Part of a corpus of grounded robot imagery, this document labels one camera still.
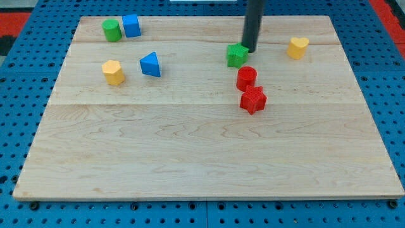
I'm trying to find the blue triangle block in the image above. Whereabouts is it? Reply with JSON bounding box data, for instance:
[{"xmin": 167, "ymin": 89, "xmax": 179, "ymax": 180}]
[{"xmin": 140, "ymin": 52, "xmax": 161, "ymax": 77}]

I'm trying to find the green cylinder block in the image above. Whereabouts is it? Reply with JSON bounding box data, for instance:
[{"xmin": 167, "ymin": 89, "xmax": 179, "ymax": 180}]
[{"xmin": 102, "ymin": 19, "xmax": 122, "ymax": 42}]

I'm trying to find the blue cube block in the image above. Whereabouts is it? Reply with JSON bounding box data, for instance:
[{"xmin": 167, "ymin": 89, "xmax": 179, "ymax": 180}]
[{"xmin": 122, "ymin": 14, "xmax": 142, "ymax": 37}]

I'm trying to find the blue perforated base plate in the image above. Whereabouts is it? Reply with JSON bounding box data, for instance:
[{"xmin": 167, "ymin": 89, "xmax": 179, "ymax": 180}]
[{"xmin": 1, "ymin": 1, "xmax": 404, "ymax": 227}]

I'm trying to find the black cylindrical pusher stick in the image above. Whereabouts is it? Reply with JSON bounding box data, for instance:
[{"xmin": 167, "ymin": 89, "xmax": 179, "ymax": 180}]
[{"xmin": 241, "ymin": 0, "xmax": 266, "ymax": 53}]

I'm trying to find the red star block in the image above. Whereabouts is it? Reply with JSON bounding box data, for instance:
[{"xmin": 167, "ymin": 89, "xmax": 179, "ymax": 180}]
[{"xmin": 240, "ymin": 85, "xmax": 267, "ymax": 115}]

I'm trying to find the wooden board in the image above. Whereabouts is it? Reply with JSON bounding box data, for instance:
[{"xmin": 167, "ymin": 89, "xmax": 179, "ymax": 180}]
[{"xmin": 13, "ymin": 16, "xmax": 404, "ymax": 201}]

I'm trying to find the yellow hexagon block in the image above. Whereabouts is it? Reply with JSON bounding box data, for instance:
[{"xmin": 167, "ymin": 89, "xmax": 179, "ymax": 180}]
[{"xmin": 102, "ymin": 60, "xmax": 125, "ymax": 86}]

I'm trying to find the green star block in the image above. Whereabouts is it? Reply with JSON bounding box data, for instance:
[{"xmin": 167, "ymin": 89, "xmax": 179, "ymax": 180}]
[{"xmin": 226, "ymin": 43, "xmax": 249, "ymax": 68}]

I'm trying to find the red cylinder block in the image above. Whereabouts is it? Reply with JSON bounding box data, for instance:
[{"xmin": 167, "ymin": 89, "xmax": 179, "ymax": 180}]
[{"xmin": 236, "ymin": 66, "xmax": 257, "ymax": 92}]

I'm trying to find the yellow heart block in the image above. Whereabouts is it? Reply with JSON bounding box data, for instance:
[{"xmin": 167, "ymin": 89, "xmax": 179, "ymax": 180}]
[{"xmin": 287, "ymin": 37, "xmax": 309, "ymax": 60}]

